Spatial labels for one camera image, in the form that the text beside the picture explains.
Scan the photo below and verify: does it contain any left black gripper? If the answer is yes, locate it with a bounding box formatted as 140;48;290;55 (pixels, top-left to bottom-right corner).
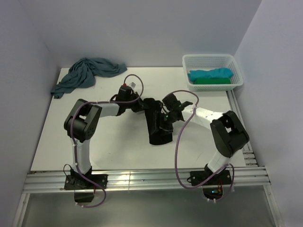
125;92;149;113

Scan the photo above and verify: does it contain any black t shirt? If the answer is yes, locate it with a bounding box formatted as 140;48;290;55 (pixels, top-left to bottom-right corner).
143;98;173;146

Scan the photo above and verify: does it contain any white plastic basket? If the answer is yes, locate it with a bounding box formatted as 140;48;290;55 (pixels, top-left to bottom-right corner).
182;54;244;92

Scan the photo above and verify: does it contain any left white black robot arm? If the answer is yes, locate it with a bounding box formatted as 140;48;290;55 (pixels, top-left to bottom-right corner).
64;84;147;189

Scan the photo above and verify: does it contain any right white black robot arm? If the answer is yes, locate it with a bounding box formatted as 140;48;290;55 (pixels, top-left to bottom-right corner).
162;91;250;189

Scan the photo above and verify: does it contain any rolled green t shirt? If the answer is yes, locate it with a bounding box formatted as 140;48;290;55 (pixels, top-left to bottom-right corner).
193;78;231;85

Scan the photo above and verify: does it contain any grey blue crumpled t shirt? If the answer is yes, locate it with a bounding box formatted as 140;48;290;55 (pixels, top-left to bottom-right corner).
51;57;127;99

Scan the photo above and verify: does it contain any rolled turquoise t shirt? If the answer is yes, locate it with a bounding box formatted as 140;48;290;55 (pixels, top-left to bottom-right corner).
187;68;233;81

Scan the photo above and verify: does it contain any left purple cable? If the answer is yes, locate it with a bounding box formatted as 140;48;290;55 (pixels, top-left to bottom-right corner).
71;74;144;209

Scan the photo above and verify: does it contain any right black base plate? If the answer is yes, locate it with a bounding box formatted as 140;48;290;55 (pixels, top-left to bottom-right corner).
189;169;232;187

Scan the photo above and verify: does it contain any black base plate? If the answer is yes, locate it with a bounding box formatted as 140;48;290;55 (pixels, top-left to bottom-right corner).
64;174;108;190
189;169;232;187

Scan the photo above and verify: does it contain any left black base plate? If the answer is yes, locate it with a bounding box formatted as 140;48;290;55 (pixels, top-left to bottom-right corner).
64;174;108;190

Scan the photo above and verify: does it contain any aluminium rail frame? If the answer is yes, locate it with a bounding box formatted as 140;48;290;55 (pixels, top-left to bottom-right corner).
13;75;284;227

